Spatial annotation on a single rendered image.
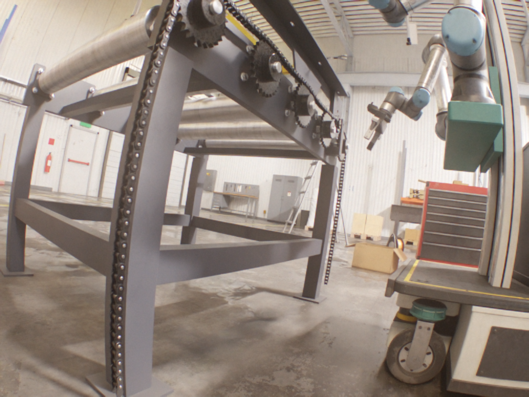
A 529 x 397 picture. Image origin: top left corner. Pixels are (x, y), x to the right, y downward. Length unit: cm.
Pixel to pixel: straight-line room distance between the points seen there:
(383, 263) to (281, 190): 890
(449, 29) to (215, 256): 85
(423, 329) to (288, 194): 1074
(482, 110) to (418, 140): 1059
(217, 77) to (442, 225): 258
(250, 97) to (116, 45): 41
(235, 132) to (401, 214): 479
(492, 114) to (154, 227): 85
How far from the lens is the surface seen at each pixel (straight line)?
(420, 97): 136
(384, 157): 1133
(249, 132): 151
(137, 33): 78
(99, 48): 92
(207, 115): 131
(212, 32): 70
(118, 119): 168
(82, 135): 1048
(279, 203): 1156
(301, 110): 110
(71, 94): 156
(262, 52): 88
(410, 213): 598
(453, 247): 300
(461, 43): 83
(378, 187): 1115
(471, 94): 89
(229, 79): 81
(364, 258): 312
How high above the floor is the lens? 45
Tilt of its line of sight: 2 degrees up
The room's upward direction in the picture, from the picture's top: 8 degrees clockwise
